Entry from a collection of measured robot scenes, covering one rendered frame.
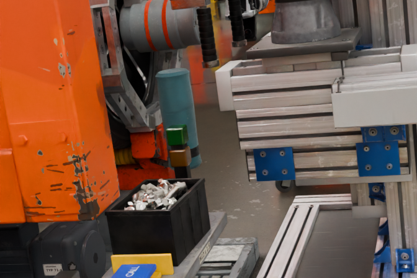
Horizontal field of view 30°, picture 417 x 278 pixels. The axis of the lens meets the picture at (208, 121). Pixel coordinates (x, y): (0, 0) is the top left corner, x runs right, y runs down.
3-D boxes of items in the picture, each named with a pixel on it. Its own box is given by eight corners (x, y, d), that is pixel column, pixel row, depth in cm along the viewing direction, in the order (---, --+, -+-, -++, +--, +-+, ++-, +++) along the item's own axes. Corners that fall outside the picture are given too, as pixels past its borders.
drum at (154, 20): (139, 49, 223) (132, 0, 220) (211, 42, 217) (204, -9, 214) (122, 58, 210) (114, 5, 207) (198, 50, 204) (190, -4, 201)
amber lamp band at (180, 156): (175, 162, 178) (173, 146, 177) (192, 161, 177) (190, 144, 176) (170, 167, 174) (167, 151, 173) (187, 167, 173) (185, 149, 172)
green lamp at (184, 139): (172, 141, 177) (170, 125, 176) (189, 140, 176) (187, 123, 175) (167, 146, 173) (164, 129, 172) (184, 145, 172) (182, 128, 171)
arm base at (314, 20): (344, 30, 174) (340, -15, 172) (337, 39, 160) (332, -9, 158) (278, 36, 178) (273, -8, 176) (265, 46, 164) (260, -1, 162)
